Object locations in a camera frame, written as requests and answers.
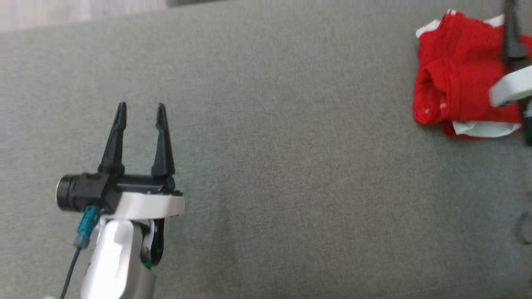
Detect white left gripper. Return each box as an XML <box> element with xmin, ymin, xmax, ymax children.
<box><xmin>98</xmin><ymin>102</ymin><xmax>186</xmax><ymax>221</ymax></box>

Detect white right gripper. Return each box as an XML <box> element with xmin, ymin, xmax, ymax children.
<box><xmin>488</xmin><ymin>0</ymin><xmax>532</xmax><ymax>108</ymax></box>

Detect grey sofa seat cushion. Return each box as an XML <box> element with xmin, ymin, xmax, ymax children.
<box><xmin>0</xmin><ymin>0</ymin><xmax>532</xmax><ymax>299</ymax></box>

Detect red white basketball jersey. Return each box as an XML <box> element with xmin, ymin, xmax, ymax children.
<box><xmin>413</xmin><ymin>9</ymin><xmax>532</xmax><ymax>126</ymax></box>

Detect left teal plug black cable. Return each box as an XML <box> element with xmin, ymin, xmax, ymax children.
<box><xmin>60</xmin><ymin>205</ymin><xmax>102</xmax><ymax>299</ymax></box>

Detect grey sofa back cushion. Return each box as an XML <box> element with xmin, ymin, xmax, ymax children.
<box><xmin>166</xmin><ymin>0</ymin><xmax>235</xmax><ymax>7</ymax></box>

